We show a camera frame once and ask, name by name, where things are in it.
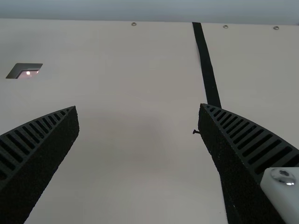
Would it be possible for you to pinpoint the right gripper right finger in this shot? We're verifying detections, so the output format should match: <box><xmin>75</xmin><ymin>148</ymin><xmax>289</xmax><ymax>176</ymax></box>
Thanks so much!
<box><xmin>198</xmin><ymin>103</ymin><xmax>299</xmax><ymax>224</ymax></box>

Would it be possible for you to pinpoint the black strip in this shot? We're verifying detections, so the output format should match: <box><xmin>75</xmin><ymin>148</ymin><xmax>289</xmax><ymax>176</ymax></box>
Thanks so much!
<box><xmin>192</xmin><ymin>22</ymin><xmax>222</xmax><ymax>109</ymax></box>

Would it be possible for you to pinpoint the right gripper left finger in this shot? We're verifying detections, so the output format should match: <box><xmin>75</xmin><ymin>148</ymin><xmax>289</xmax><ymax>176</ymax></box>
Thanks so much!
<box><xmin>0</xmin><ymin>105</ymin><xmax>79</xmax><ymax>224</ymax></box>

